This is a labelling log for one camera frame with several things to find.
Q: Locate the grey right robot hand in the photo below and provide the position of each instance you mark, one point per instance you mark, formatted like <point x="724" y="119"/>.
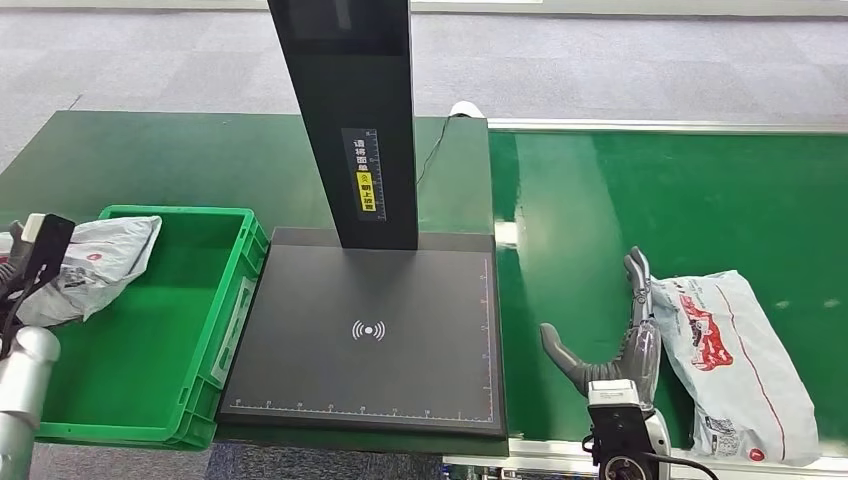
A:
<point x="629" y="364"/>

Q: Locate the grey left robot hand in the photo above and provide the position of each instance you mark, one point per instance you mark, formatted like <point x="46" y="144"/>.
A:
<point x="12" y="255"/>

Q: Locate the grey mailer bag red print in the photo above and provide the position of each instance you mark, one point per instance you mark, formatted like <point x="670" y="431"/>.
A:
<point x="99" y="262"/>
<point x="729" y="358"/>

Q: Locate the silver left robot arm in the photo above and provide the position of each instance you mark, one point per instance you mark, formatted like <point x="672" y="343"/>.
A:
<point x="23" y="391"/>

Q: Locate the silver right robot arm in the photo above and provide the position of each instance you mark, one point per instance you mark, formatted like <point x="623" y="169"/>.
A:
<point x="659" y="437"/>

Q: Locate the black inbound scanner machine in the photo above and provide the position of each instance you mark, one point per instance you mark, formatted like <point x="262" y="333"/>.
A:
<point x="344" y="298"/>

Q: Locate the green plastic crate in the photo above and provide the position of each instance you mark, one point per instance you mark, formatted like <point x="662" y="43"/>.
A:
<point x="146" y="358"/>

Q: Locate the white crate label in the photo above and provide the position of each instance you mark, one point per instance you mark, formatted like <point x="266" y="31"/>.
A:
<point x="232" y="331"/>

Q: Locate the yellow black column label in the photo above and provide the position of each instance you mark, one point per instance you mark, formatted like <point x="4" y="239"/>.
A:
<point x="366" y="192"/>

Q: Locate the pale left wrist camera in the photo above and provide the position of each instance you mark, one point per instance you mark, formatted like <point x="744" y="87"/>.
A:
<point x="50" y="245"/>

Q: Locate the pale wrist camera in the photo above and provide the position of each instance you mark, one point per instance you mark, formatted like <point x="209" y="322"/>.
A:
<point x="616" y="417"/>
<point x="50" y="245"/>

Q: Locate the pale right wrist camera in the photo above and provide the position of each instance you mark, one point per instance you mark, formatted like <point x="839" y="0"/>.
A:
<point x="616" y="417"/>

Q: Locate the aluminium conveyor side rail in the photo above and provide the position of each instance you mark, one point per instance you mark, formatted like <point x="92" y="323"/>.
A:
<point x="662" y="126"/>
<point x="530" y="457"/>

